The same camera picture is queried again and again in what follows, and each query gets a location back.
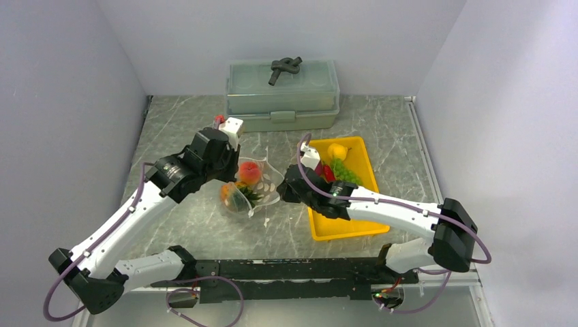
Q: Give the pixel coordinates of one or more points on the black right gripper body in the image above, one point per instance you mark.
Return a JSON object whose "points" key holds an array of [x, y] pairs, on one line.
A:
{"points": [[289, 195]]}

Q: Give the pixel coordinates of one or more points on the dark knotted rubber tube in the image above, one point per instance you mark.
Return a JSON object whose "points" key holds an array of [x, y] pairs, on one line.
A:
{"points": [[288, 65]]}

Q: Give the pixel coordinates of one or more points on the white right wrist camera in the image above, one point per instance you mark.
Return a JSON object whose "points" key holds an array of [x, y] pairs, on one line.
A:
{"points": [[310, 158]]}

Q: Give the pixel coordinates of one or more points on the pink toy peach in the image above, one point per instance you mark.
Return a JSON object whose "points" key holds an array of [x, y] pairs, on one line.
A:
{"points": [[249, 172]]}

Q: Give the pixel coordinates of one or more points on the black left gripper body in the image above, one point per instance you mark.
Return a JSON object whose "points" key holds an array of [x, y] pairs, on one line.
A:
{"points": [[225, 169]]}

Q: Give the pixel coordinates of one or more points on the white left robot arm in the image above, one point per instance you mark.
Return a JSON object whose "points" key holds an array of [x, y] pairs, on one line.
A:
{"points": [[95, 271]]}

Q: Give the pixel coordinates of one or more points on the red toy chili pepper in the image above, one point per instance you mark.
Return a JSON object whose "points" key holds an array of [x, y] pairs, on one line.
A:
{"points": [[328, 173]]}

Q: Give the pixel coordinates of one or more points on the green toy grape bunch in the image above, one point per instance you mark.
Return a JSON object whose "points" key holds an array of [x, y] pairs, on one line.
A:
{"points": [[342, 173]]}

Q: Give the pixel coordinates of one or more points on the clear zip top bag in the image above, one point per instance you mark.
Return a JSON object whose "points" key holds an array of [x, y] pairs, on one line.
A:
{"points": [[271, 178]]}

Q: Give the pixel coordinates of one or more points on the yellow plastic tray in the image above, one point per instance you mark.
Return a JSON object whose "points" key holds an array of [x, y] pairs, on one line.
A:
{"points": [[358, 161]]}

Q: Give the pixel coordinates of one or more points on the green translucent storage box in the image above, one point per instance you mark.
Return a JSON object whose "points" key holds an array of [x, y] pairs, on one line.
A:
{"points": [[307, 100]]}

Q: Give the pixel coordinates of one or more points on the yellow toy pear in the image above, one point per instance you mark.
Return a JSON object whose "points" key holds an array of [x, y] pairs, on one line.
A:
{"points": [[337, 151]]}

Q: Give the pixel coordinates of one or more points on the orange toy pineapple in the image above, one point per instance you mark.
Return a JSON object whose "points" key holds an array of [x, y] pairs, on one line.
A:
{"points": [[239, 197]]}

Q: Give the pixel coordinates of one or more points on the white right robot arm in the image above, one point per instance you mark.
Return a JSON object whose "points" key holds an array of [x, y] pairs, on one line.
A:
{"points": [[445, 233]]}

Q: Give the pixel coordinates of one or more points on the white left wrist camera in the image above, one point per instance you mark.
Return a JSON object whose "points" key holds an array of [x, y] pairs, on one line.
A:
{"points": [[232, 127]]}

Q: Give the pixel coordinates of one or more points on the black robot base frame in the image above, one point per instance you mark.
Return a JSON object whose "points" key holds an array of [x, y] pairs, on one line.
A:
{"points": [[276, 279]]}

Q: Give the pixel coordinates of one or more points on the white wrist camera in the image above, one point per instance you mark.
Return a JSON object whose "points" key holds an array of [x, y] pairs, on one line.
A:
{"points": [[232, 127], [310, 158]]}

